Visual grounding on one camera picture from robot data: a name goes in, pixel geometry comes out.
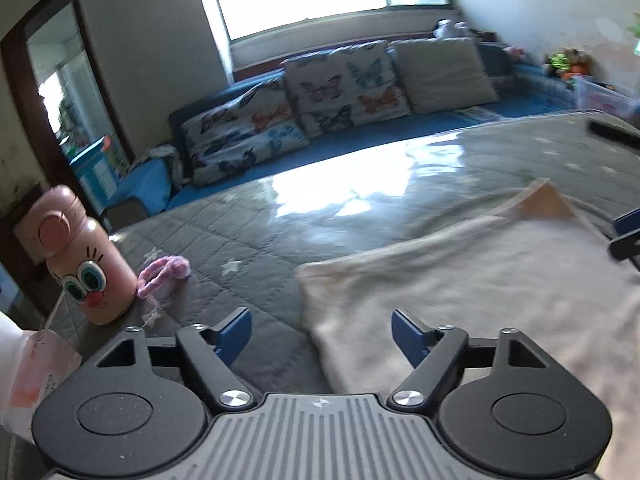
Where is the colourful plush toy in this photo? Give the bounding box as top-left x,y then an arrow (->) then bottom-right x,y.
542,47 -> 594,80

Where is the blue cabinet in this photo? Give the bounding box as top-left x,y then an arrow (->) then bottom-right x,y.
67,135 -> 131,211

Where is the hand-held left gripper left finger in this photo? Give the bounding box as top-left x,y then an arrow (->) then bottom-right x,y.
95,307 -> 253,409

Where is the clear plastic storage box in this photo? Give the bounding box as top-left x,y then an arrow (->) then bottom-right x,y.
570,75 -> 640,122

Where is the cream garment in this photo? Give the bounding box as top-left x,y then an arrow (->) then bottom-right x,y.
295,177 -> 640,461

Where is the dark wooden door frame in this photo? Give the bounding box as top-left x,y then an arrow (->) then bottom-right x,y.
0,0 -> 136,221

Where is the grey quilted star tablecloth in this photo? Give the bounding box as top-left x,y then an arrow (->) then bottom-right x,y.
47,107 -> 640,396

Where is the blue blanket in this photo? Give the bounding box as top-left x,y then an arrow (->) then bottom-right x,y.
112,157 -> 174,211

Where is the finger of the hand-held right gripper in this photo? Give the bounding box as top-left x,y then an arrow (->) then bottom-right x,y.
614,211 -> 640,235
607,232 -> 640,262

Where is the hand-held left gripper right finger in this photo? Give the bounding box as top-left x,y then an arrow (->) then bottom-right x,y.
387,309 -> 551,408

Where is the beige cushion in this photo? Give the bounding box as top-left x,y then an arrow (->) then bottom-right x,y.
390,37 -> 501,114

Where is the white plush toy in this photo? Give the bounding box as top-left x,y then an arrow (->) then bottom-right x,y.
432,19 -> 473,41

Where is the butterfly print cushion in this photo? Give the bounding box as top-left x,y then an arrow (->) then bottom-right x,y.
180,82 -> 311,187
280,40 -> 414,139

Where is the grey patterned cloth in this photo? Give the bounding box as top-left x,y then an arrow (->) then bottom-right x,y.
132,145 -> 189,191

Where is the black remote control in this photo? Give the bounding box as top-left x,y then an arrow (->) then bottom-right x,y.
587,120 -> 640,149

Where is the tissue pack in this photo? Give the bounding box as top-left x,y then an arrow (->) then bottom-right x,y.
0,310 -> 83,446

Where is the pink cartoon face bottle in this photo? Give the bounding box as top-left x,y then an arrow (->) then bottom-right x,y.
15,185 -> 139,326

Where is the blue sofa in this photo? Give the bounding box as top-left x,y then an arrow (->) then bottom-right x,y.
102,40 -> 591,221

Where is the pink hair scrunchie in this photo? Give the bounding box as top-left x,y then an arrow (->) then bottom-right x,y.
137,255 -> 191,299

